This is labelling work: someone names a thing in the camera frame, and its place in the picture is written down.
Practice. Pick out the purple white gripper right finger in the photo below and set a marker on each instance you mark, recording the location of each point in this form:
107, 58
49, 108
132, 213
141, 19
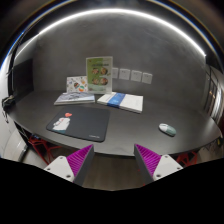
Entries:
154, 166

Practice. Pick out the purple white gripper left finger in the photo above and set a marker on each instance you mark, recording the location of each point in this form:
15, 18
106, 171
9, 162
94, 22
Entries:
73, 167

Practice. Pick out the white green computer mouse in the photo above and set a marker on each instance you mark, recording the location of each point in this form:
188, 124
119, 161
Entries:
167, 129

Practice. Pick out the black mouse pad with cartoon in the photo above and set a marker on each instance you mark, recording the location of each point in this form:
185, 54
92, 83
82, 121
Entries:
81, 122

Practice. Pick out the red stool left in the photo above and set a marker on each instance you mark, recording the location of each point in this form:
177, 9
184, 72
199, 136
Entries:
43, 148

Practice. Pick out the red stool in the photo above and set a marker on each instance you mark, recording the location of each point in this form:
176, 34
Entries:
43, 148
187, 159

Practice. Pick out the red stool right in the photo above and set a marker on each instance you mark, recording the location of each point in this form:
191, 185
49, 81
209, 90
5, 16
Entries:
187, 159

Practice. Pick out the white blue book lying flat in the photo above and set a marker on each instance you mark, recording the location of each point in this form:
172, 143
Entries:
133, 103

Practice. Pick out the grey book lying flat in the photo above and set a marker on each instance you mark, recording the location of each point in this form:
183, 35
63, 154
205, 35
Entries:
75, 98

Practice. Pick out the colourful illustrated card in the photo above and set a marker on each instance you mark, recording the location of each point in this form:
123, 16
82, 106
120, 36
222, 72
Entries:
76, 84

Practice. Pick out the black device on table edge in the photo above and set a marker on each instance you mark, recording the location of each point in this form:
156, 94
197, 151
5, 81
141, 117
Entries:
7, 103

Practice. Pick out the green white standing sign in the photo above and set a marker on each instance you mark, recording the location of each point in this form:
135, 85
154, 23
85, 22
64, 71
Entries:
99, 74

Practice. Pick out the white wall socket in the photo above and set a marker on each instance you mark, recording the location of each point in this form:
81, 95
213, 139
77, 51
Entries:
124, 74
115, 73
147, 78
136, 76

